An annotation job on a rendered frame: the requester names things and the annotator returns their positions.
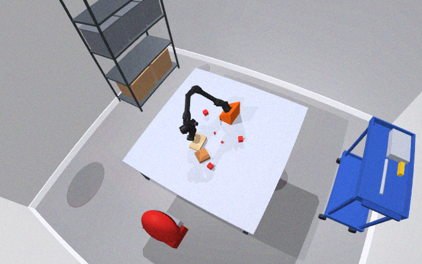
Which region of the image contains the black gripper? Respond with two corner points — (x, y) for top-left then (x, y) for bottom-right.
(187, 122), (198, 141)

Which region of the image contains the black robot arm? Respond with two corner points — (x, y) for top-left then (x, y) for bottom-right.
(179, 85), (232, 134)

